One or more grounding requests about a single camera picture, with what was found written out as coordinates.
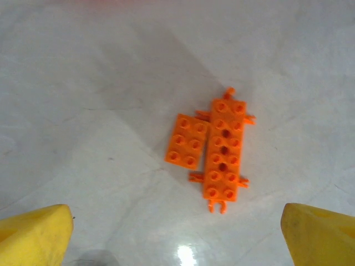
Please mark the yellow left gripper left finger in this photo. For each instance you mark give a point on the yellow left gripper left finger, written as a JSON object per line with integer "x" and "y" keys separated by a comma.
{"x": 33, "y": 238}

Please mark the orange long lego plate clips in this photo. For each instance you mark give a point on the orange long lego plate clips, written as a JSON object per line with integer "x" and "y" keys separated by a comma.
{"x": 223, "y": 149}

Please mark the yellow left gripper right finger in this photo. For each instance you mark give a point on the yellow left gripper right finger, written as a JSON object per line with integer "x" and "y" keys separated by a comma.
{"x": 321, "y": 238}

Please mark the orange two-by-three lego plate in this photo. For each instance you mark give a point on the orange two-by-three lego plate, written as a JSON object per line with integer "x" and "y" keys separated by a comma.
{"x": 185, "y": 141}

